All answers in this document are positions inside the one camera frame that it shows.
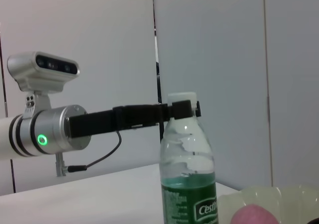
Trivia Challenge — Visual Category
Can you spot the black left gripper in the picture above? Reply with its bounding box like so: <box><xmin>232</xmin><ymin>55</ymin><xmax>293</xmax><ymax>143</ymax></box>
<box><xmin>68</xmin><ymin>99</ymin><xmax>195</xmax><ymax>138</ymax></box>

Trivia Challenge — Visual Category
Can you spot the clear water bottle green label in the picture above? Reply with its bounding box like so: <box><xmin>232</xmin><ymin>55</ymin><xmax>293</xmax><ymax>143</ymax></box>
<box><xmin>159</xmin><ymin>92</ymin><xmax>220</xmax><ymax>224</ymax></box>

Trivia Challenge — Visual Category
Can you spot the pink peach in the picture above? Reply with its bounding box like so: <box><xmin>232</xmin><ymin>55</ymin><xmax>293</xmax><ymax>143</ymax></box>
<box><xmin>230</xmin><ymin>203</ymin><xmax>281</xmax><ymax>224</ymax></box>

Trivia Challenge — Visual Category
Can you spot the pale green glass fruit plate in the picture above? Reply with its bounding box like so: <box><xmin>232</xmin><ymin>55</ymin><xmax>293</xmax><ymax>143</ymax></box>
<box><xmin>216</xmin><ymin>183</ymin><xmax>319</xmax><ymax>224</ymax></box>

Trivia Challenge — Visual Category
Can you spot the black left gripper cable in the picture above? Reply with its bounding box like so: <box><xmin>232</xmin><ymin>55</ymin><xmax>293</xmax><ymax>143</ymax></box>
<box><xmin>56</xmin><ymin>131</ymin><xmax>123</xmax><ymax>177</ymax></box>

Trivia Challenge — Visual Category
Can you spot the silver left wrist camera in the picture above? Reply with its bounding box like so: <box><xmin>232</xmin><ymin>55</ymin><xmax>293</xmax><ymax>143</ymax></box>
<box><xmin>6</xmin><ymin>51</ymin><xmax>80</xmax><ymax>121</ymax></box>

